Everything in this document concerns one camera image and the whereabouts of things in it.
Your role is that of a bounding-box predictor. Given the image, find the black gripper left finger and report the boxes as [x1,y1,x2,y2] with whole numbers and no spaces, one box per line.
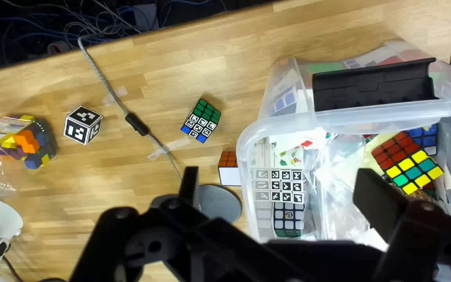
[67,164,300,282]

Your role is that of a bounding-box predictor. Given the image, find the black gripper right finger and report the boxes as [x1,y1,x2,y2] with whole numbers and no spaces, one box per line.
[351,167,451,282]

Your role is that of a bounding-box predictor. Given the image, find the black inline lamp switch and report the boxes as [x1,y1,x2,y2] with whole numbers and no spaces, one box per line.
[123,111,150,138]

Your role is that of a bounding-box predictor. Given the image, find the clear tape strip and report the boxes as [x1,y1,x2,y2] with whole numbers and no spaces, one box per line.
[100,84,130,108]
[147,136,191,163]

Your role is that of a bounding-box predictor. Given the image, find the classic Rubik's cube red yellow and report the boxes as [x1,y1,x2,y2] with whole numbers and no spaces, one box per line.
[371,130,446,196]

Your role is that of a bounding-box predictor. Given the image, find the Rubik's cube with marker stickers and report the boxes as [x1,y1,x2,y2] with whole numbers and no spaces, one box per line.
[180,97,222,146]

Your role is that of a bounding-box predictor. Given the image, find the blue faced Rubik's cube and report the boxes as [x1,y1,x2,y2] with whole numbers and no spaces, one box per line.
[407,124,441,157]

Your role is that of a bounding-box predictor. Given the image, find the clear plastic storage bin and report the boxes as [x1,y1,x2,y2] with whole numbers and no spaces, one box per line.
[235,37,451,247]

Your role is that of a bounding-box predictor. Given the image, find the marker sticker cube in bin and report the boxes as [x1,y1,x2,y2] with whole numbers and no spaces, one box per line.
[249,166,308,240]

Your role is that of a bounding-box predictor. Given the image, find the black white marker cube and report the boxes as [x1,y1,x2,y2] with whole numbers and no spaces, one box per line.
[62,105,105,147]

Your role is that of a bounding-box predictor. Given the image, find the colourful wooden block puzzle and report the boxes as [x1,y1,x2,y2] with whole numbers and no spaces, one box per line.
[0,113,58,171]

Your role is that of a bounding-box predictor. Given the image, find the braided grey lamp cable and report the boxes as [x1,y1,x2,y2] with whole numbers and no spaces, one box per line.
[77,36,185,182]

